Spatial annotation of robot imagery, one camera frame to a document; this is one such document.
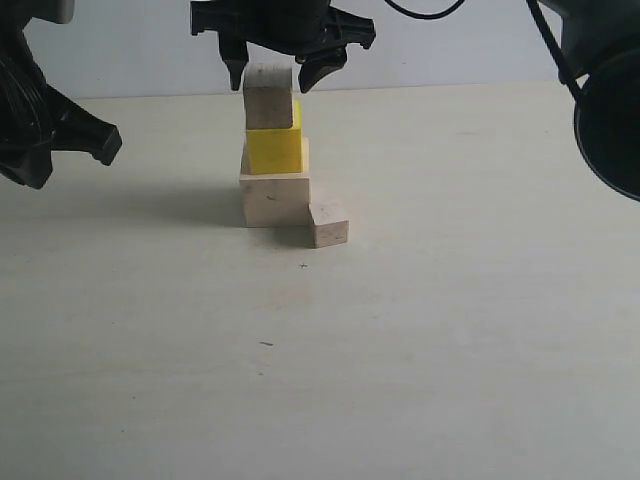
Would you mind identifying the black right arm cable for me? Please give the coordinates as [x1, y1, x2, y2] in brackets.
[384, 0, 589, 106]

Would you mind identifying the small wooden cube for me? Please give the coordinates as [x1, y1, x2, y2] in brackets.
[309, 200, 349, 249]

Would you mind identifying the medium wooden cube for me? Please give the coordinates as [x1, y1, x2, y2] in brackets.
[243, 63, 294, 130]

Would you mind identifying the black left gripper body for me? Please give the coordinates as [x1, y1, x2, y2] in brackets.
[1, 1, 54, 151]

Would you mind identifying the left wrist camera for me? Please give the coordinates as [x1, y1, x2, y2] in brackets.
[32, 0, 75, 24]

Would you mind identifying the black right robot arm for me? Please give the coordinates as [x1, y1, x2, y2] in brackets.
[190, 0, 639, 200]

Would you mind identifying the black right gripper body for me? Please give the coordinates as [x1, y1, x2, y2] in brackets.
[190, 0, 376, 55]

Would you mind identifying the large wooden cube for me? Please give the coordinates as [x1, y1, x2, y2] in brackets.
[239, 137, 311, 228]

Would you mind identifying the yellow cube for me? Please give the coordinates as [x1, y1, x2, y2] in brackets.
[246, 99, 305, 175]

